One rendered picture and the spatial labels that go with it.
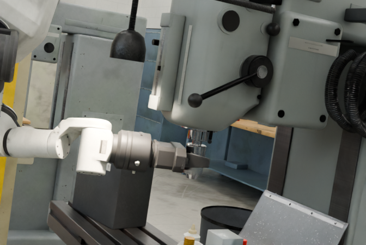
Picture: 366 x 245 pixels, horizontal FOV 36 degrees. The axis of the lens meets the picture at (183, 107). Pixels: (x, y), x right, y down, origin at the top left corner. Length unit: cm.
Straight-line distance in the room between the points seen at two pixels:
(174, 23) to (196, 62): 10
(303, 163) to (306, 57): 36
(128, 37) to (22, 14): 23
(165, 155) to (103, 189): 43
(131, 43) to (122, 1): 997
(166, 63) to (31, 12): 30
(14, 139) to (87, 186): 43
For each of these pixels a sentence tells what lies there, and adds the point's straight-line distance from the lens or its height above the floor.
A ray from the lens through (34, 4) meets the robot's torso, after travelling 125.
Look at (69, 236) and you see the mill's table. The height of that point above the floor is 92.
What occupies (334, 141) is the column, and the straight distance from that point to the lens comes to 148.
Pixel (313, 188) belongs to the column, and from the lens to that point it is 153.
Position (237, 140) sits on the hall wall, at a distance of 804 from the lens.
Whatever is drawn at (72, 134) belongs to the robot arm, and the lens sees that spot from 131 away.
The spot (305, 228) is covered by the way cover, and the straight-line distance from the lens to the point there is 151.
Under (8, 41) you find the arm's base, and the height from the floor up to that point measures 144.
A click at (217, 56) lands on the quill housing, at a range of 118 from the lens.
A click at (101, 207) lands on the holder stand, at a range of 164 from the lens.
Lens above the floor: 144
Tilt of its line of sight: 4 degrees down
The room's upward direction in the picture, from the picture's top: 9 degrees clockwise
